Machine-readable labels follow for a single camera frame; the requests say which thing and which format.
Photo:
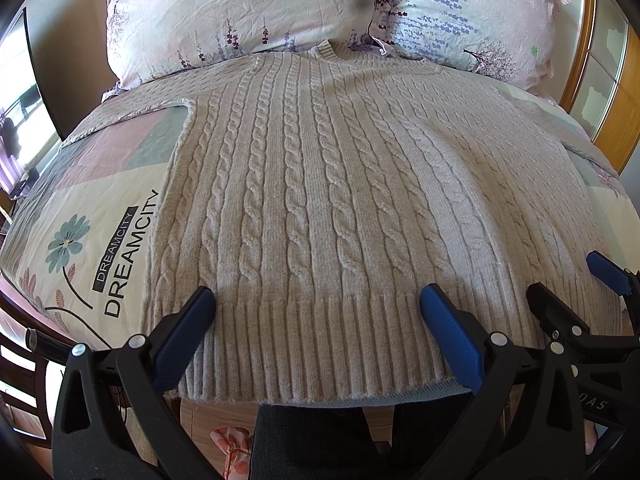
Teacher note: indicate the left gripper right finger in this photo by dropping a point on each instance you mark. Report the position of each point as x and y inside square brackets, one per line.
[524, 419]

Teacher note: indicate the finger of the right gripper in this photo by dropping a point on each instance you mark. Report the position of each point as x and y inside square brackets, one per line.
[605, 368]
[623, 282]

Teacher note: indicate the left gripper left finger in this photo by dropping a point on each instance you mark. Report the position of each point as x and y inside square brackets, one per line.
[90, 439]

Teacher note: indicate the beige cable knit sweater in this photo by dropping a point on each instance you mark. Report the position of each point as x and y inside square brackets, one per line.
[317, 193]

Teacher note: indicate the dark wooden chair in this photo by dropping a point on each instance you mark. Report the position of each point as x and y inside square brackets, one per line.
[30, 371]

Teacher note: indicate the pink floral slipper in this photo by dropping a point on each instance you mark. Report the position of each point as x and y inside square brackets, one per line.
[236, 445]

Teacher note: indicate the patchwork floral bed sheet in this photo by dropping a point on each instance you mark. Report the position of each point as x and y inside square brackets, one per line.
[78, 247]

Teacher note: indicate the dark trouser leg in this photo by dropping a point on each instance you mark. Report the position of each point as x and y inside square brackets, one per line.
[314, 443]

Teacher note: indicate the dark framed window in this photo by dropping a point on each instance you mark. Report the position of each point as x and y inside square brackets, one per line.
[29, 136]

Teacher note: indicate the pink lavender pillow right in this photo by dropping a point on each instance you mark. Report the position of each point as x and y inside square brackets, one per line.
[509, 40]

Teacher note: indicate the pink floral pillow left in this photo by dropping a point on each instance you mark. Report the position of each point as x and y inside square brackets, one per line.
[149, 39]

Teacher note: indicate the wooden glass door frame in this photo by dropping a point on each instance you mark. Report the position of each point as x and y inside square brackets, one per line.
[596, 75]

